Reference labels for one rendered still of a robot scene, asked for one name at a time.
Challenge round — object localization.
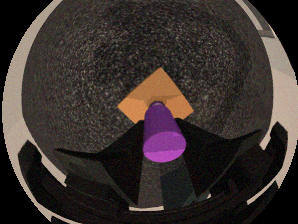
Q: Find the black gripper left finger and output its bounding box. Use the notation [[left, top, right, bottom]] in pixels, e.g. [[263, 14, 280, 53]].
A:
[[52, 120, 145, 206]]

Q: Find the purple marker cap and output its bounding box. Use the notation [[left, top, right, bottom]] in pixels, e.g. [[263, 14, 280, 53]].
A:
[[142, 104, 186, 163]]

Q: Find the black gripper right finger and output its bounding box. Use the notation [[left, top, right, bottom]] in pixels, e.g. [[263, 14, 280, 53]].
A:
[[174, 117, 262, 197]]

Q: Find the orange block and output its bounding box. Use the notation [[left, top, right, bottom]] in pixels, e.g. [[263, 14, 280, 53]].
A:
[[117, 67, 194, 124]]

